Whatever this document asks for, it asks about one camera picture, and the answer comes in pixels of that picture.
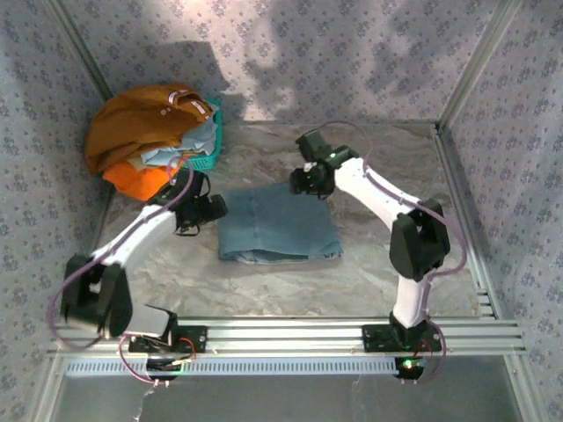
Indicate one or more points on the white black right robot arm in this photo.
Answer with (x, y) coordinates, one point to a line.
(374, 193)

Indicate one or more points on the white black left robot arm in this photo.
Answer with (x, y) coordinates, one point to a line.
(141, 228)

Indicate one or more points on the light blue garment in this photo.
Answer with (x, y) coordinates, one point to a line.
(200, 140)

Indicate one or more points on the beige garment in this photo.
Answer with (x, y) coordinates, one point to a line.
(138, 162)

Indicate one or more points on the aluminium frame post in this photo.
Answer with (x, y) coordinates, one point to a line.
(81, 48)
(475, 61)

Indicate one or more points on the aluminium mounting rail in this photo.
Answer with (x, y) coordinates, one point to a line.
(286, 334)

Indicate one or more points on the pile of orange clothes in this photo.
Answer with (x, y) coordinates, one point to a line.
(132, 123)

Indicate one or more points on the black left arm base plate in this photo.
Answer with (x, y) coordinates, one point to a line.
(195, 336)

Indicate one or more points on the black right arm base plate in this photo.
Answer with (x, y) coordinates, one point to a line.
(374, 338)

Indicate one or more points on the orange garment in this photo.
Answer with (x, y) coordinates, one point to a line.
(132, 180)

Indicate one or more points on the blue denim jeans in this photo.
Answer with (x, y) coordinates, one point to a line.
(277, 224)

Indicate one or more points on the teal plastic basket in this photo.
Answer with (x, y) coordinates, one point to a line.
(206, 162)

